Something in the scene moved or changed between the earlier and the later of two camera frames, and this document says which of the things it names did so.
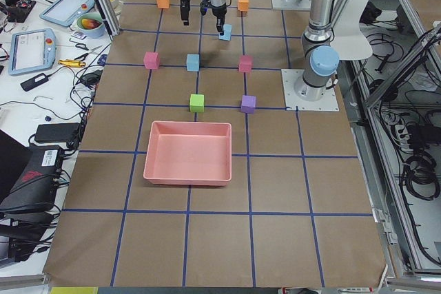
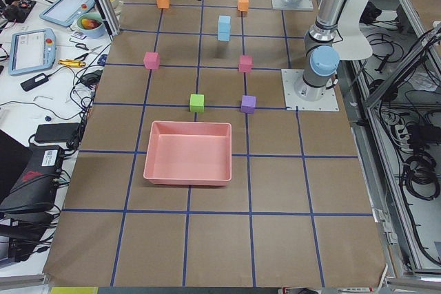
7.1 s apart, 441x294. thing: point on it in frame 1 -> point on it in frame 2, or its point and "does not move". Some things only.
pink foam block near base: [246, 63] does not move
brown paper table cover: [295, 212] does not move
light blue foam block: [193, 62] -> [224, 23]
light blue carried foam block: [227, 32] does not move
